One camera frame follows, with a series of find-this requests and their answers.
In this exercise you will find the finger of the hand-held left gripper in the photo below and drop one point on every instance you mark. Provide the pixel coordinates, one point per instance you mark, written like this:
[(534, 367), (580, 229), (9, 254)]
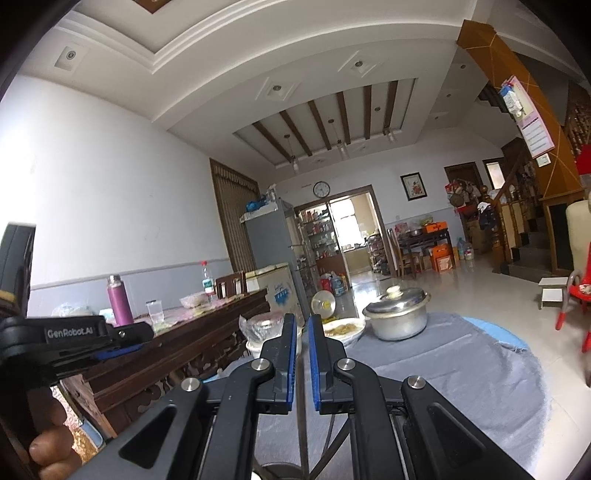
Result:
[(127, 333)]

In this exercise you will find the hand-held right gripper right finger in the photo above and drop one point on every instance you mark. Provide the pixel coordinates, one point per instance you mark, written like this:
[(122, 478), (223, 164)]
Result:
[(315, 369)]

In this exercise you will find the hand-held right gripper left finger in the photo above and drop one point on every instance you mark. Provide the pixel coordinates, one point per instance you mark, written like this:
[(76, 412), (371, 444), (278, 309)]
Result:
[(290, 364)]

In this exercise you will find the dark wooden chopstick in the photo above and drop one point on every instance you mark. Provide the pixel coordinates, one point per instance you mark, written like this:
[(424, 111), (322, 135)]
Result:
[(304, 443), (331, 443)]

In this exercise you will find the person's left hand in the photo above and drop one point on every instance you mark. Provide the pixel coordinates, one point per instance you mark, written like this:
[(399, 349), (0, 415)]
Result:
[(51, 447)]

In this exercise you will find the purple thermos bottle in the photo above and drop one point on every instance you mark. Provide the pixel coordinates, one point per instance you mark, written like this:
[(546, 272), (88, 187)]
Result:
[(121, 304)]

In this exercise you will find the clear plastic cup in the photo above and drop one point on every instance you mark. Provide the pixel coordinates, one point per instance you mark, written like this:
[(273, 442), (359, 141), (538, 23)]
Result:
[(155, 314)]

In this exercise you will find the white bowl with plastic wrap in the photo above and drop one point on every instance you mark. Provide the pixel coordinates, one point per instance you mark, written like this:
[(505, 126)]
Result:
[(344, 328)]

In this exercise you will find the clear plastic bag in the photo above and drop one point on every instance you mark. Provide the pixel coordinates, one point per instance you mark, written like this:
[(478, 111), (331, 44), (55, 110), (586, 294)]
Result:
[(258, 325)]

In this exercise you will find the carved dark wooden sideboard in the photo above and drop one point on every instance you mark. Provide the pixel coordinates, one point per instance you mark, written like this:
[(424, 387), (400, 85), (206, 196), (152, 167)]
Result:
[(184, 341)]

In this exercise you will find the small white electric fan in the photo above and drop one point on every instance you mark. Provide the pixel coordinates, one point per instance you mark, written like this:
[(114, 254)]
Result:
[(322, 304)]

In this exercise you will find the clear bowl with food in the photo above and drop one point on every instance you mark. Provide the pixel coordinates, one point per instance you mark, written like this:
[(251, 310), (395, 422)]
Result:
[(193, 301)]

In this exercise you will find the white chest freezer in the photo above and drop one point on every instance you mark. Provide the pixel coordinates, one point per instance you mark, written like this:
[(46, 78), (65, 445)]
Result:
[(277, 290)]

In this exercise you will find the blue water jug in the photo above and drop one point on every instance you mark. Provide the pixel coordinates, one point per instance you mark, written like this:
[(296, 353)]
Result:
[(339, 286)]

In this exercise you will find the metal cooking pot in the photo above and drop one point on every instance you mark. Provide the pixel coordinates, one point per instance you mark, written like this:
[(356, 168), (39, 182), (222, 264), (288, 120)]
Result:
[(397, 325)]

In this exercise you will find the clear water bottle red cap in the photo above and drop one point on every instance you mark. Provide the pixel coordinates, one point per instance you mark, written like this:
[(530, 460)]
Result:
[(208, 281)]

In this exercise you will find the wooden chair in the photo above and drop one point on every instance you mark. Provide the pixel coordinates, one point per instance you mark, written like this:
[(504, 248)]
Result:
[(231, 284)]

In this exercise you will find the metal pot lid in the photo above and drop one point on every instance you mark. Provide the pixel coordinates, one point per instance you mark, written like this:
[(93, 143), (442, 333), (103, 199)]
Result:
[(397, 300)]

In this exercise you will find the grey tablecloth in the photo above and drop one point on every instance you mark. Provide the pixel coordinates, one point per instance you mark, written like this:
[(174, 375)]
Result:
[(438, 369)]

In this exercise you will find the grey refrigerator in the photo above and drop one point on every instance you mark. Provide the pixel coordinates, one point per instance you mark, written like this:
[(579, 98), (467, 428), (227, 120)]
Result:
[(268, 235)]

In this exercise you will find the glass display shelf with bottles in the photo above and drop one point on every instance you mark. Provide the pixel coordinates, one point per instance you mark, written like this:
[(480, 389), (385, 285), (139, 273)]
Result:
[(318, 235)]

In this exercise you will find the blue items on refrigerator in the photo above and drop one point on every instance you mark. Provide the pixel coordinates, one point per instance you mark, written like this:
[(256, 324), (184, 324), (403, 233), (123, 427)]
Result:
[(258, 205)]

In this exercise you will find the orange cardboard box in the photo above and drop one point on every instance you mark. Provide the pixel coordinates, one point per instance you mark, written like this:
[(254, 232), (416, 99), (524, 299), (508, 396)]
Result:
[(443, 258)]

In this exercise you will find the dark wooden dining table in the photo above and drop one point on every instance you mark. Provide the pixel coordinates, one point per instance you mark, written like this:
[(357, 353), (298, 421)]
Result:
[(425, 240)]

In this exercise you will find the flat orange box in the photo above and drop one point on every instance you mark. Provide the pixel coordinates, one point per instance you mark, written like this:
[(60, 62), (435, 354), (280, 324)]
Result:
[(435, 227)]

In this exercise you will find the light blue table cover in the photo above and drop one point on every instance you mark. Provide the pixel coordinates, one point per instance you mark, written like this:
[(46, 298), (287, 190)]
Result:
[(503, 339)]

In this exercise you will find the clear water jug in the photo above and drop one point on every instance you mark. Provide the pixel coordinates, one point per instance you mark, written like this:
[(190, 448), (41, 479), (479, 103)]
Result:
[(466, 250)]

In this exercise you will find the pendant ceiling lamp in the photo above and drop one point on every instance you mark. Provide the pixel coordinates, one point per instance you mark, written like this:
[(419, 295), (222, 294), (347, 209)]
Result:
[(342, 150), (294, 161), (390, 134)]

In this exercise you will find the wooden stair railing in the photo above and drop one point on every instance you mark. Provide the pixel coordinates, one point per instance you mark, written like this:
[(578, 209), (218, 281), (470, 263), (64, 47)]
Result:
[(503, 217)]

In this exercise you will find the small white step stool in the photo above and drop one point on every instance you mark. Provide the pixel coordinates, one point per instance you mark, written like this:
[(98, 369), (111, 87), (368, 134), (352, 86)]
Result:
[(552, 288)]

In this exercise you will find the red plastic stool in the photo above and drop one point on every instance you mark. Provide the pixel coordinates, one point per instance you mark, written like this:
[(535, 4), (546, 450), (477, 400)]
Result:
[(577, 293)]

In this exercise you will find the beige armchair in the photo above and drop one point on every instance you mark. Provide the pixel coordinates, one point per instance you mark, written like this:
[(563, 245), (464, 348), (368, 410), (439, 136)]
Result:
[(579, 230)]

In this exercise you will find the orange wooden pillar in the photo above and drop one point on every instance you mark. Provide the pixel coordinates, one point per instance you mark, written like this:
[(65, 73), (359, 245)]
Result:
[(508, 55)]

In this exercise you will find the round wall clock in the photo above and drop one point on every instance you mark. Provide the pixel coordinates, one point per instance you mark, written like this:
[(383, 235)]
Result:
[(322, 189)]

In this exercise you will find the framed wall picture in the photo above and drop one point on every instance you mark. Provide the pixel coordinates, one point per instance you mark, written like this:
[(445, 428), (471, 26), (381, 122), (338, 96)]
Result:
[(412, 186)]

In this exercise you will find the pink wall calendar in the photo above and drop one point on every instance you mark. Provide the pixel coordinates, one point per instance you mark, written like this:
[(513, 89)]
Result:
[(531, 120)]

